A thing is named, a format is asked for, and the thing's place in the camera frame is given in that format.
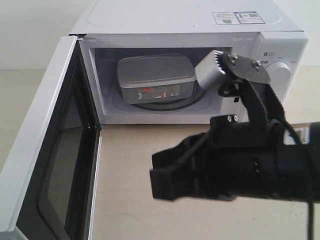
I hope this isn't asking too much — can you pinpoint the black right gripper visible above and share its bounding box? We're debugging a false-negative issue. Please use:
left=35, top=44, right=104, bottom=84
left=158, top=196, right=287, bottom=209
left=149, top=115, right=278, bottom=201

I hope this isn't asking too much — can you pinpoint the white microwave oven body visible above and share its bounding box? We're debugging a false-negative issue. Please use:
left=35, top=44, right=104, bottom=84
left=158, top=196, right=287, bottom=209
left=70, top=0, right=309, bottom=126

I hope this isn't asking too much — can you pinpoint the black camera cable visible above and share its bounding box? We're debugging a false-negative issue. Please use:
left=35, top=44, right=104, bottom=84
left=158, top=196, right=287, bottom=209
left=272, top=119, right=316, bottom=240

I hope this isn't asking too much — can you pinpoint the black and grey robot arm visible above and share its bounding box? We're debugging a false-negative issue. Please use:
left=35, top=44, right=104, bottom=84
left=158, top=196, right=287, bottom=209
left=149, top=115, right=308, bottom=202

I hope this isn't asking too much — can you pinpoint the white microwave door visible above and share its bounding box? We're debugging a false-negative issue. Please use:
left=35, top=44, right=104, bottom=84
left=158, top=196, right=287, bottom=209
left=0, top=35, right=102, bottom=240

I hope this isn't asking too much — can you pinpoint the white plastic lidded container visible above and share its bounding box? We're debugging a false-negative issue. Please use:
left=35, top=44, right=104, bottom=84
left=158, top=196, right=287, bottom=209
left=116, top=53, right=197, bottom=105

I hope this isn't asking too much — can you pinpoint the upper white control knob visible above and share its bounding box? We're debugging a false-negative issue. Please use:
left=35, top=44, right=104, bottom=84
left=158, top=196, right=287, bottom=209
left=266, top=61, right=291, bottom=86

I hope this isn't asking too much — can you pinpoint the glass turntable plate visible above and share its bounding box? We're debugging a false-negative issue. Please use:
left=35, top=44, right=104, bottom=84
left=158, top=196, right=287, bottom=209
left=113, top=84, right=206, bottom=113

